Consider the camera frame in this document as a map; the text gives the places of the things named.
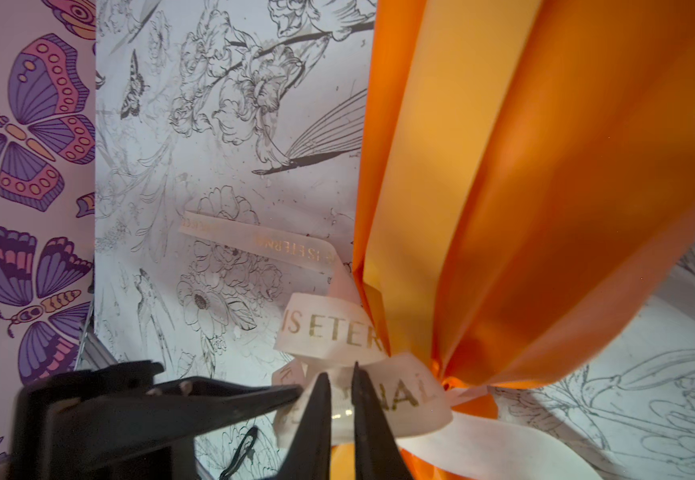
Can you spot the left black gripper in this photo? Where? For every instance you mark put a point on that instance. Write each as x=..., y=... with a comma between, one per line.
x=85, y=424

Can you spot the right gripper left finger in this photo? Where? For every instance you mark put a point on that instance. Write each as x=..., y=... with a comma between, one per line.
x=308, y=456

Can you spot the orange wrapping paper sheet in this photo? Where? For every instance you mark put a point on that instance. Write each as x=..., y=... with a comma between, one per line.
x=527, y=179

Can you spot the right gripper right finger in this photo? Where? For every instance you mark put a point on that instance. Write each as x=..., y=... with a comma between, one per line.
x=377, y=456

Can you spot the yellow tape measure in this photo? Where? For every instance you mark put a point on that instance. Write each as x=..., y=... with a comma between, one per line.
x=243, y=451

